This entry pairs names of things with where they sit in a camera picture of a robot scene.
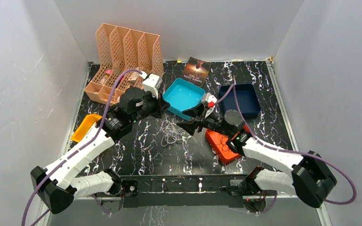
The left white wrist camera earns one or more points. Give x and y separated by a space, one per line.
152 84

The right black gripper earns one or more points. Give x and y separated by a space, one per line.
190 126

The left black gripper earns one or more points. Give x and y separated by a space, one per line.
155 106

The yellow small bin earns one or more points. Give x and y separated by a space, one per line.
88 121

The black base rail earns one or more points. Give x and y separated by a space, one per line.
185 190

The pink plastic file organizer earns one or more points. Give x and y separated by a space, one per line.
120 49

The navy blue square tray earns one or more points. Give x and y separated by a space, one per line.
247 99

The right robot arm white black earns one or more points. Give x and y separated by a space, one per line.
305 175

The dark book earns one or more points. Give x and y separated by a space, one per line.
196 71

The orange square tray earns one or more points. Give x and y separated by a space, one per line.
218 143

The white box in organizer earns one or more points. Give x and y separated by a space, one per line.
133 78

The teal square tray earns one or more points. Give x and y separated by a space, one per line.
182 95

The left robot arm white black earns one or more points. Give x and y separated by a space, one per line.
59 184

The aluminium frame rail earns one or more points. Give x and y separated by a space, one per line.
322 211

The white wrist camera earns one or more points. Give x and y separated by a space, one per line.
208 100
152 84

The pink bottle in organizer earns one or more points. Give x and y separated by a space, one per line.
105 77

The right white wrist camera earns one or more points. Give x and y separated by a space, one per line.
208 100

